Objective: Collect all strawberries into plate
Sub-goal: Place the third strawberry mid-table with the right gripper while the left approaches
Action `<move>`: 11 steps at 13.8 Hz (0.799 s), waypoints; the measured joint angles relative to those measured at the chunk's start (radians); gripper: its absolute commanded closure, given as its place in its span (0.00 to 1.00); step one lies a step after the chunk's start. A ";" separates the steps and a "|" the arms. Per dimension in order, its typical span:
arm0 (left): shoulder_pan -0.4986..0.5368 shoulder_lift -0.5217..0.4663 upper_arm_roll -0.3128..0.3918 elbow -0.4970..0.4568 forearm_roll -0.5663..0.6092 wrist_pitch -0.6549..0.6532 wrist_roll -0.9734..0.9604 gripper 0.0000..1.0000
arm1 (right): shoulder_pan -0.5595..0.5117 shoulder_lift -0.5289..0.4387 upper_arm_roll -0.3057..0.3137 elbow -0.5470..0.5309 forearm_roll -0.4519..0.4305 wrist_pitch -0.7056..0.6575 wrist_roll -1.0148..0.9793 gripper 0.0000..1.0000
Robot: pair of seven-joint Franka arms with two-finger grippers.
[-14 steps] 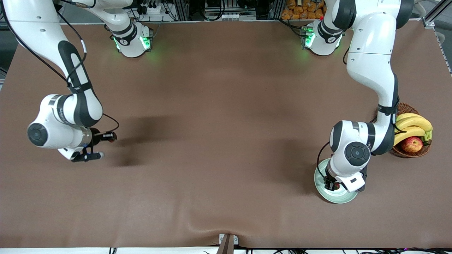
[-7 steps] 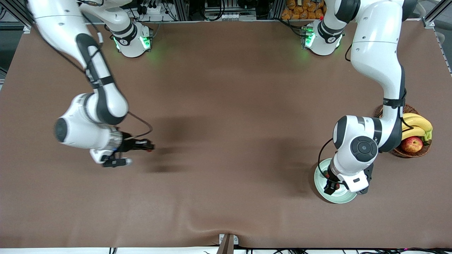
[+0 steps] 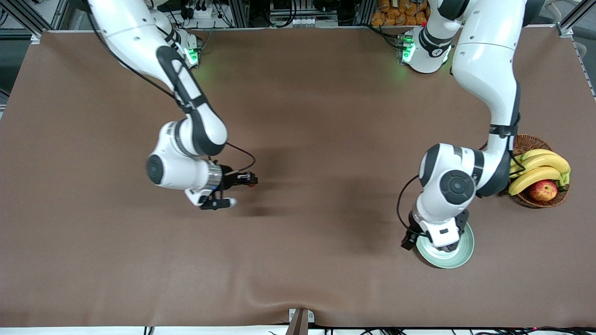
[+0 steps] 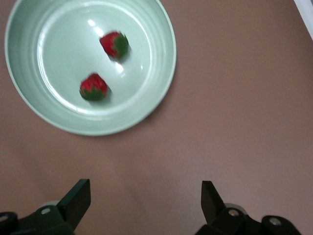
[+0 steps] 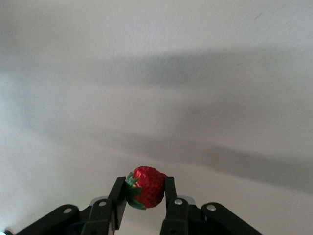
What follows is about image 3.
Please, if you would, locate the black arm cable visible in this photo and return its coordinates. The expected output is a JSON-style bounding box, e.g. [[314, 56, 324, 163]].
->
[[88, 19, 257, 175], [397, 112, 529, 235]]

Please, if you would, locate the orange bread rolls pile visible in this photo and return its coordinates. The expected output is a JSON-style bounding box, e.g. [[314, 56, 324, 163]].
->
[[371, 0, 431, 27]]

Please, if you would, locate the aluminium frame corner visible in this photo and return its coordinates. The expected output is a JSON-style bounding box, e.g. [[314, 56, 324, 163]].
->
[[556, 19, 578, 38]]

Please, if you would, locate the white power strip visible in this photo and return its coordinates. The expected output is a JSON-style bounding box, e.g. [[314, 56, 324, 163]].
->
[[183, 2, 220, 20]]

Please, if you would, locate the red apple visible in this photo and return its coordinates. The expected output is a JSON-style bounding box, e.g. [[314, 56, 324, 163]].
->
[[528, 180, 558, 202]]

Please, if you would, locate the aluminium frame post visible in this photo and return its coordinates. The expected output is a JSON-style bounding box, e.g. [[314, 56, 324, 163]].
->
[[227, 0, 251, 28]]

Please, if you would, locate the pale green round plate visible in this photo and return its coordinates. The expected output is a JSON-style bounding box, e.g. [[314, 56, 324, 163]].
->
[[416, 222, 475, 269]]

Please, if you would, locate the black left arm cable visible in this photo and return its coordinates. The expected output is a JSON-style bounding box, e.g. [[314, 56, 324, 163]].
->
[[397, 112, 529, 235]]

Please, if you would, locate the brown wicker basket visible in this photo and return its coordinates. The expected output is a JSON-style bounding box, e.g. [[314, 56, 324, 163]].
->
[[511, 134, 570, 208]]

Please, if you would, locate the metal table clamp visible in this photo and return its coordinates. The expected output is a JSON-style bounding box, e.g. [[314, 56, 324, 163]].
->
[[285, 308, 315, 335]]

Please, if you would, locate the brown table cover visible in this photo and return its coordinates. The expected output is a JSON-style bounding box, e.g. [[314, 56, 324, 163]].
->
[[0, 27, 596, 328]]

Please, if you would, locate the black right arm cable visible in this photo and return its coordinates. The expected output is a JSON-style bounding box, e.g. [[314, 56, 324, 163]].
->
[[88, 19, 257, 175]]

